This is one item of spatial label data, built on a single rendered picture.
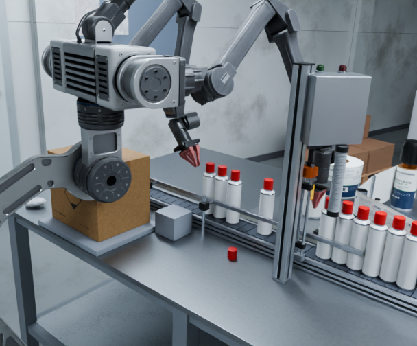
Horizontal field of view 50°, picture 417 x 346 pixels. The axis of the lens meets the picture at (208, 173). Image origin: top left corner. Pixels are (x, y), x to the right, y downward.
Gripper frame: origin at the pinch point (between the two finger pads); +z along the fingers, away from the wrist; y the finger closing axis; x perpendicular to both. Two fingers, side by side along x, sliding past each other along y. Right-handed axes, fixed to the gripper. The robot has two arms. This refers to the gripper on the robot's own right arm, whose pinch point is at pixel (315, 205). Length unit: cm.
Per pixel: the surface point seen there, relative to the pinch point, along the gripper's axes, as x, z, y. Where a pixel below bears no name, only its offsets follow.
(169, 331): 8, 80, 60
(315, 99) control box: 24.0, -39.9, -6.7
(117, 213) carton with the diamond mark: 40, 9, 56
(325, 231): 8.9, 3.2, -8.6
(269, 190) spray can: 6.9, -3.2, 14.5
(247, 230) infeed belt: 8.4, 13.9, 21.1
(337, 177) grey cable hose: 17.4, -18.1, -13.2
